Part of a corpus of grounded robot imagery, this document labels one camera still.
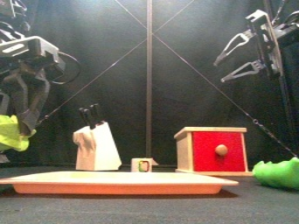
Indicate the yellow-green toy starfruit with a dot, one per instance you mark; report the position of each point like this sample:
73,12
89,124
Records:
10,135

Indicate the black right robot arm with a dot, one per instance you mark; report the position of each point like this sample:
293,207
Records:
290,32

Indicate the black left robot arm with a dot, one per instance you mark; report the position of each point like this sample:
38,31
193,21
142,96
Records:
11,17

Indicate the white wooden knife block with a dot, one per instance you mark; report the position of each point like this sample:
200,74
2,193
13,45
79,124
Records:
95,148

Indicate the red drawer with wooden knob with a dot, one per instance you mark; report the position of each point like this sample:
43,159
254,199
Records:
218,151

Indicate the wooden box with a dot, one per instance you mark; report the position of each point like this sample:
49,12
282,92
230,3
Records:
185,151

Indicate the beige plastic tray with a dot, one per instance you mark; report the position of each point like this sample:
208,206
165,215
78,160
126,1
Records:
117,182

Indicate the green toy lettuce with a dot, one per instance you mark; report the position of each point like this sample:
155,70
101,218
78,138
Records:
278,175

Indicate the vertical metal frame pole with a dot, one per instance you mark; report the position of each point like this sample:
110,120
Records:
149,87

